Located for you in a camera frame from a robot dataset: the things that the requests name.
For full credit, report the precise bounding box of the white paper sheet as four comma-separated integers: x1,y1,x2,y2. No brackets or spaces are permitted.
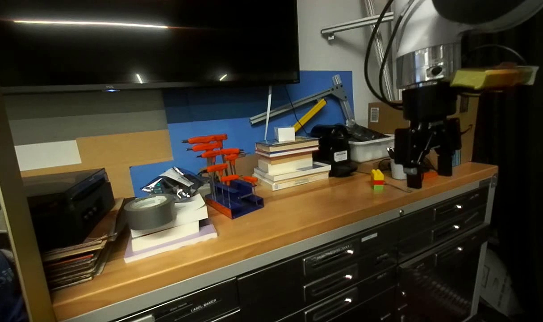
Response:
12,137,84,173

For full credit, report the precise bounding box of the black labelled drawer unit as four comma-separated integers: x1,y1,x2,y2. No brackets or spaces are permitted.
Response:
112,275,244,322

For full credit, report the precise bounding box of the wooden shelf post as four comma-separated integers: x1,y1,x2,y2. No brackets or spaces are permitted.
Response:
0,69,55,322

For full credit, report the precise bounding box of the metal wall rail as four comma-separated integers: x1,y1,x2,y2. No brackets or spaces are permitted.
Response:
320,10,400,44

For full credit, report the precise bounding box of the colourful toy brick stack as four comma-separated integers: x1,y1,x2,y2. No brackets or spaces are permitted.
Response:
370,167,387,192

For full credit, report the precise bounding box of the thin white hanging rod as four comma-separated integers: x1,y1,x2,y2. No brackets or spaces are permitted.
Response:
264,85,275,144

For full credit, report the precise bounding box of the large black wall monitor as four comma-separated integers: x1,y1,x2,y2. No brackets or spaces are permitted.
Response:
0,0,302,94

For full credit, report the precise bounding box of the wide black tool drawer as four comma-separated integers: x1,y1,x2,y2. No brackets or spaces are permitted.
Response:
239,219,403,282

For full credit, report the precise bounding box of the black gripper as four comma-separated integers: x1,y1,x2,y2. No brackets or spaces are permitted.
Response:
393,80,464,191

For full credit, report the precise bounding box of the small white box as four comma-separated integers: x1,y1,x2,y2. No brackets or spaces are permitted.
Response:
275,124,296,144

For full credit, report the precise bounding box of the crumpled plastic packaging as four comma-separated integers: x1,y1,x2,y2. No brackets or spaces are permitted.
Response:
141,166,205,201

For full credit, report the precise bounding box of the lavender foam sheet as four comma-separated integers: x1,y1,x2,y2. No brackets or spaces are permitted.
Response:
123,218,219,264

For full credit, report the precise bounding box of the black multi-drawer cabinet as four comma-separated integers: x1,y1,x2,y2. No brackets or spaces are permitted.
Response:
395,180,495,322

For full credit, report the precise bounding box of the orange clamp rack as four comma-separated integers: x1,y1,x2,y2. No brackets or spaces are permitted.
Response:
182,132,266,219

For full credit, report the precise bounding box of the black label printer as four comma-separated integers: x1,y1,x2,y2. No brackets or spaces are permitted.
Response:
309,123,359,178

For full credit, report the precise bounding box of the black boxy electronic device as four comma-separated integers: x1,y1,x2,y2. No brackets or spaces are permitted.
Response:
23,166,118,251

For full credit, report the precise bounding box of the yellow-tinted wrist camera bar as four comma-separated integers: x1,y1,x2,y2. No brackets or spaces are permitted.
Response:
448,62,541,92

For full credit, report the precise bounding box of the yellow spirit level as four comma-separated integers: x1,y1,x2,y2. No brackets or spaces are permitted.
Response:
293,96,328,133

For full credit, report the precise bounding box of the grey duct tape roll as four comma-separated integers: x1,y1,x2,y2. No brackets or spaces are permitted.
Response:
123,192,178,232

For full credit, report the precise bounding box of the stack of books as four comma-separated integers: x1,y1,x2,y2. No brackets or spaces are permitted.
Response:
252,137,332,192

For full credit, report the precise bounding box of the cork wall panel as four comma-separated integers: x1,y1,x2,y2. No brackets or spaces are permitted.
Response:
73,126,175,201

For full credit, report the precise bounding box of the white plastic tub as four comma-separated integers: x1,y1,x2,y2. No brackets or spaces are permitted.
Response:
346,123,398,164

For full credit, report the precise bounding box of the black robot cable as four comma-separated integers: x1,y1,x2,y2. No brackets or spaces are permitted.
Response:
362,0,405,110

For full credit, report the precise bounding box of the blue wall board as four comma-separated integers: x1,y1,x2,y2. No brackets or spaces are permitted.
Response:
127,69,355,198

